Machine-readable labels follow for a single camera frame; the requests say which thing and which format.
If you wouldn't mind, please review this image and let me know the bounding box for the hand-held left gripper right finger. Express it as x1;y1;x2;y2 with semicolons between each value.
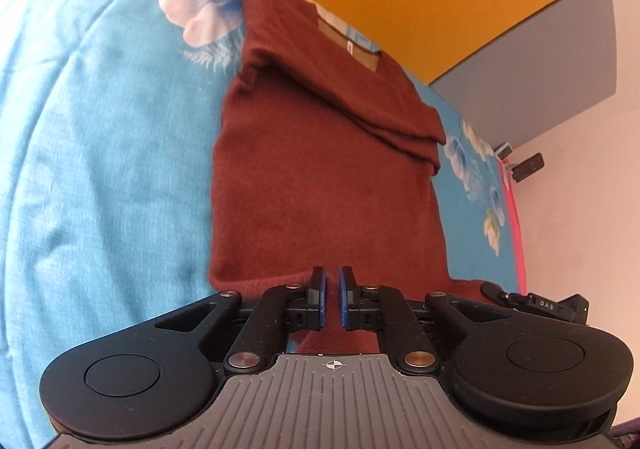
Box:
337;266;512;376

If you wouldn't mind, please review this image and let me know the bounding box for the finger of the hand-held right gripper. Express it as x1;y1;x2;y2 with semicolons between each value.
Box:
480;281;528;308

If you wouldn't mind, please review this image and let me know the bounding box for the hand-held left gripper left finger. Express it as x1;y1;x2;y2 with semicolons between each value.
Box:
154;266;329;378

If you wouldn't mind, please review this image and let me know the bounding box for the dark red knit sweater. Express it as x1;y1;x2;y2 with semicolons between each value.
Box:
207;0;494;356

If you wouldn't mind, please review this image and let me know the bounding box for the pink mattress edge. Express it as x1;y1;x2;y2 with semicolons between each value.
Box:
498;156;529;296

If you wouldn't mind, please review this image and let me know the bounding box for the grey headboard panel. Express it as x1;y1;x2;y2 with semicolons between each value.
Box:
429;0;619;150

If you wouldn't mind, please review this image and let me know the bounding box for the blue floral bed sheet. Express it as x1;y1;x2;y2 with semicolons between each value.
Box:
0;0;527;449

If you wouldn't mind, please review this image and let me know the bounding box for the black wall device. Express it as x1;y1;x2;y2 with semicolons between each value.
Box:
511;152;546;181

